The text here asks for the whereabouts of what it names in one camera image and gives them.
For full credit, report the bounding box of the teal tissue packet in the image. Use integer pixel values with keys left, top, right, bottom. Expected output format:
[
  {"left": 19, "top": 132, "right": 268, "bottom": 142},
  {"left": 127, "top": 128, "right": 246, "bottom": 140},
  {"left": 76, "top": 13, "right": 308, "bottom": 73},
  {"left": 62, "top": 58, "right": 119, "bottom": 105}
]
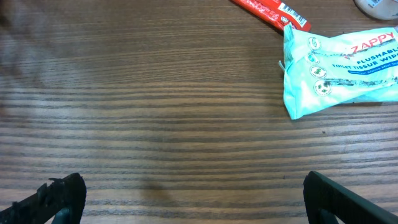
[{"left": 280, "top": 25, "right": 397, "bottom": 119}]

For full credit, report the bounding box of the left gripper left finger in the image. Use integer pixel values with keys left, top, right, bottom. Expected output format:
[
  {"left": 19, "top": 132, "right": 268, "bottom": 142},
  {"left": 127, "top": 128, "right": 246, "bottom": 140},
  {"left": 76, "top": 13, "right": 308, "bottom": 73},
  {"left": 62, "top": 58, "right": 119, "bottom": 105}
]
[{"left": 1, "top": 173, "right": 86, "bottom": 224}]

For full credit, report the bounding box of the red stick packet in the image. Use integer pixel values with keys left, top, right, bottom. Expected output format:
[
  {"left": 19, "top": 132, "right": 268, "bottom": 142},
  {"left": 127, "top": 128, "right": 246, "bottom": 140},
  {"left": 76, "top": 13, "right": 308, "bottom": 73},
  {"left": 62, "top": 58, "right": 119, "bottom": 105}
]
[{"left": 232, "top": 0, "right": 312, "bottom": 32}]

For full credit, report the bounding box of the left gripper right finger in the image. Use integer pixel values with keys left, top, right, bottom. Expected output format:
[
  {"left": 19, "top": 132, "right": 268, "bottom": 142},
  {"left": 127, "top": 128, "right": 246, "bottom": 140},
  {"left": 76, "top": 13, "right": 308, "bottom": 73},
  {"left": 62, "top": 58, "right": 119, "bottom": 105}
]
[{"left": 303, "top": 171, "right": 397, "bottom": 224}]

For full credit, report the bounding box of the clear jar green lid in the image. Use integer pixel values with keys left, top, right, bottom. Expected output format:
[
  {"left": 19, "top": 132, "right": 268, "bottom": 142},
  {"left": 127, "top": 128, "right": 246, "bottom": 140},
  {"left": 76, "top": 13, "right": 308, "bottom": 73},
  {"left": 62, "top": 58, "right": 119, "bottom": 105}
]
[{"left": 354, "top": 0, "right": 397, "bottom": 21}]

